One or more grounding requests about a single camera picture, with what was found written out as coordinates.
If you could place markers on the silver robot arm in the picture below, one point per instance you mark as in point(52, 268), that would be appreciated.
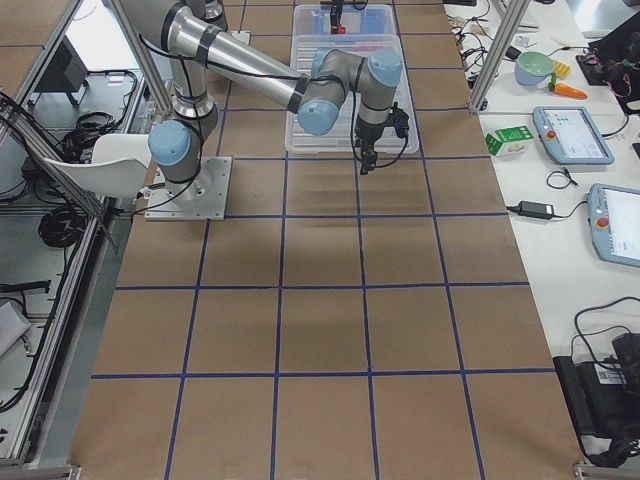
point(180, 32)

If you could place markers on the black laptop device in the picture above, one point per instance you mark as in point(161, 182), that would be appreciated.
point(603, 399)

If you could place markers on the black camera mount wrist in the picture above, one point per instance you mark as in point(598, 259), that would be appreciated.
point(398, 119)

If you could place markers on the clear plastic storage box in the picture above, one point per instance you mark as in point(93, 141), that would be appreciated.
point(356, 43)

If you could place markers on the white chair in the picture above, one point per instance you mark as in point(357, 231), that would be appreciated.
point(118, 166)

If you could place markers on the teach pendant tablet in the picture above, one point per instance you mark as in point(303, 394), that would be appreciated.
point(570, 136)
point(614, 223)

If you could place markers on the yellow toy corn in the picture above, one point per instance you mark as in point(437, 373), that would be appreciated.
point(561, 70)

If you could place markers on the aluminium frame post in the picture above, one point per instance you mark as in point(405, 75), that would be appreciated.
point(504, 34)

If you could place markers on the green milk carton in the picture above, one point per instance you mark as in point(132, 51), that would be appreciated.
point(509, 141)

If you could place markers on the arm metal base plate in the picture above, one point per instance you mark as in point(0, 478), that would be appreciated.
point(204, 199)

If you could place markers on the green and blue bowls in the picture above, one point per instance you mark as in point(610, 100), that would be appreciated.
point(531, 68)

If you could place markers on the blue plastic tray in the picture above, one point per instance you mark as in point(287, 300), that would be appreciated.
point(376, 19)

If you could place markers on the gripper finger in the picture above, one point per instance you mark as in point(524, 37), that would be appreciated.
point(372, 158)
point(334, 17)
point(364, 157)

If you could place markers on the black power adapter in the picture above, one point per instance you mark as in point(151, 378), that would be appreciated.
point(532, 209)

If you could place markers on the toy carrot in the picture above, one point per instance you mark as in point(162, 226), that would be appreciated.
point(564, 90)

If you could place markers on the clear plastic box lid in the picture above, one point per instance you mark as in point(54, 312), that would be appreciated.
point(297, 141)

